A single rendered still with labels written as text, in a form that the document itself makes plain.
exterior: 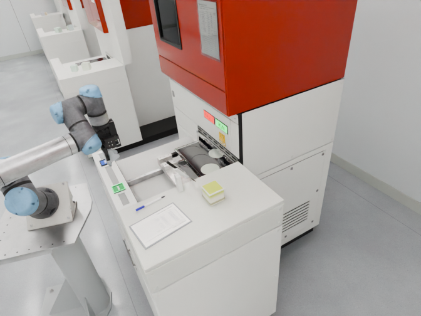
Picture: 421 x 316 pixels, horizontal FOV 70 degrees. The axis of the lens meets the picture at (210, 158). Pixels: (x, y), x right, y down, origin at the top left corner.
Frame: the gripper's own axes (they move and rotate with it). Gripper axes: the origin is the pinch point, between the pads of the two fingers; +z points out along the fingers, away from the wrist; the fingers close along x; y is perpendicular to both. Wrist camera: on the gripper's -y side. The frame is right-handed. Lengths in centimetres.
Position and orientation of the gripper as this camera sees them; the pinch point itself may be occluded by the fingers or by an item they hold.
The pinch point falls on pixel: (108, 163)
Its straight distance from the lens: 140.8
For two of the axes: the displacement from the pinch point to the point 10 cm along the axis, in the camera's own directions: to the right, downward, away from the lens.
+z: 0.8, 8.2, 5.7
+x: -4.9, -4.6, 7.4
